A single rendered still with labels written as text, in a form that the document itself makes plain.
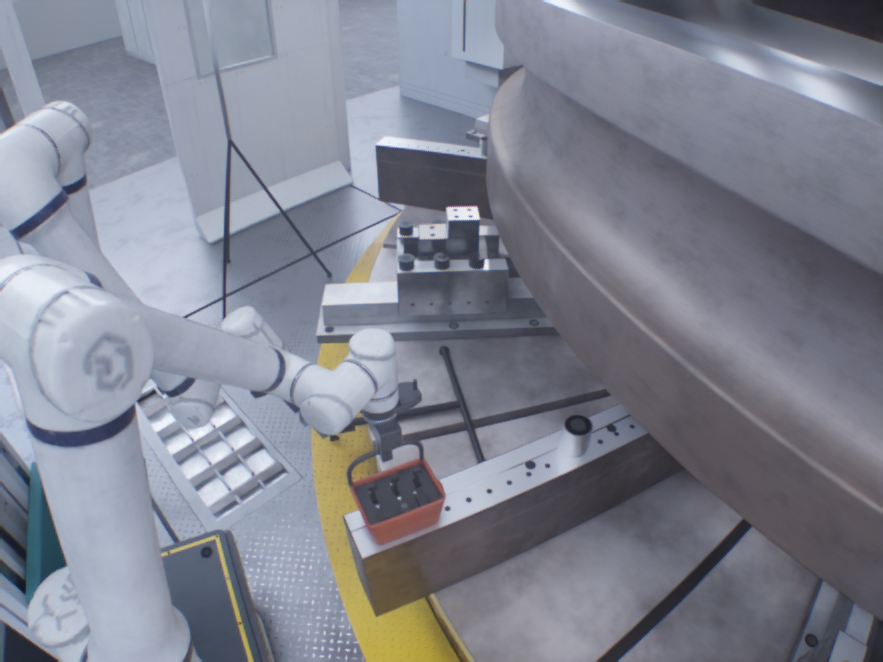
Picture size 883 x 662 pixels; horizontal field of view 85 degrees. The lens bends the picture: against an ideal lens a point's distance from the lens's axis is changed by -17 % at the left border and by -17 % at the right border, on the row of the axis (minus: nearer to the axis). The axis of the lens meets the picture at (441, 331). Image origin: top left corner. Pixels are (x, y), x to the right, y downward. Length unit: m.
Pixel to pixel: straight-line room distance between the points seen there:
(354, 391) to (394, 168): 2.49
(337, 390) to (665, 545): 1.29
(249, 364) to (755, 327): 1.02
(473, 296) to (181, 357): 1.62
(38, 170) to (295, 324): 2.25
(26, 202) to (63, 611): 0.66
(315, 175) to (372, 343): 3.46
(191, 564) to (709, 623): 1.60
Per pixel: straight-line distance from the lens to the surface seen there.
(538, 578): 1.81
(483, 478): 1.53
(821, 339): 1.26
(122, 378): 0.58
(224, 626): 1.82
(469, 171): 3.24
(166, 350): 0.84
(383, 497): 1.36
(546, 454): 1.59
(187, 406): 1.19
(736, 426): 1.27
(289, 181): 4.38
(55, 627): 1.06
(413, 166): 3.35
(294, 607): 2.15
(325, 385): 1.02
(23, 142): 1.08
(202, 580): 1.91
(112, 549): 0.71
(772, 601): 2.02
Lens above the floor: 1.94
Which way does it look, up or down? 40 degrees down
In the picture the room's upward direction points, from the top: straight up
